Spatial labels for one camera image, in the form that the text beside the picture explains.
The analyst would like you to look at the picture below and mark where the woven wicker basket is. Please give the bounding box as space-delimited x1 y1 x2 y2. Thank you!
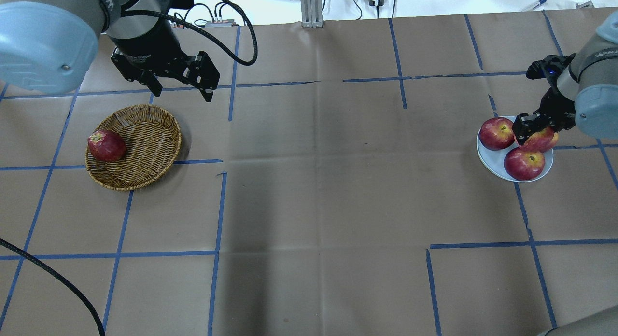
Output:
84 103 183 191

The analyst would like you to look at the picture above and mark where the red yellow apple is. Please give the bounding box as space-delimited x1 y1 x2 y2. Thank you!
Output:
519 127 559 153

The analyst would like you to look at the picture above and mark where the red apple on plate rear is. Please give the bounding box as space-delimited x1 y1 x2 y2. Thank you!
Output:
478 117 516 151

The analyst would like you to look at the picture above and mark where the light blue plate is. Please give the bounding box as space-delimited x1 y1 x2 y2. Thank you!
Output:
476 116 554 182

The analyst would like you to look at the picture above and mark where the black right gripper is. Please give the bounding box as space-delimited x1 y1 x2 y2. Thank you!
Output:
512 54 576 145

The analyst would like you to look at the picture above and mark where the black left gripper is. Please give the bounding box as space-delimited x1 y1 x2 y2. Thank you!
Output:
110 17 220 103

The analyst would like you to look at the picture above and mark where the aluminium frame post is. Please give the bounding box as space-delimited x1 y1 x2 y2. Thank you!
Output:
300 0 324 28

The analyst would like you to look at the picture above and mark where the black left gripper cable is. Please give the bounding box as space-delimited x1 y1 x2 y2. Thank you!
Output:
121 0 258 66

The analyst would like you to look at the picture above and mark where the red apple on plate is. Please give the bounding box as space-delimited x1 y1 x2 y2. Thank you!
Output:
478 117 516 151
503 147 547 181

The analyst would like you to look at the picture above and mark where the red apple on plate front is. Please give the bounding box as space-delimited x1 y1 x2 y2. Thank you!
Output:
503 147 547 181

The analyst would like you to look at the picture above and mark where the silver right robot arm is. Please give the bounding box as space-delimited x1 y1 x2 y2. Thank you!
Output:
513 12 618 144

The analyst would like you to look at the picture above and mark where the red apple in basket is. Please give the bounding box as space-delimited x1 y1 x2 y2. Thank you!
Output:
87 129 126 162

